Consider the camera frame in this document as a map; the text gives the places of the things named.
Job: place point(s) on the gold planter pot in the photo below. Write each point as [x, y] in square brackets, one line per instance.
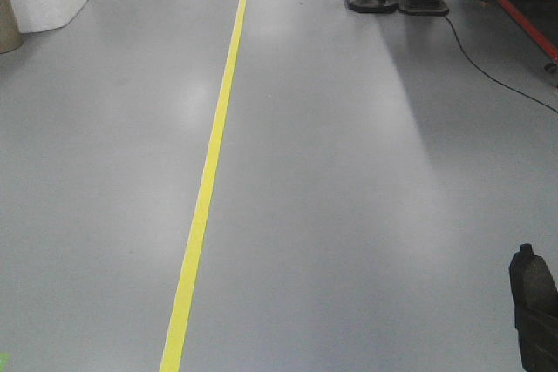
[11, 38]

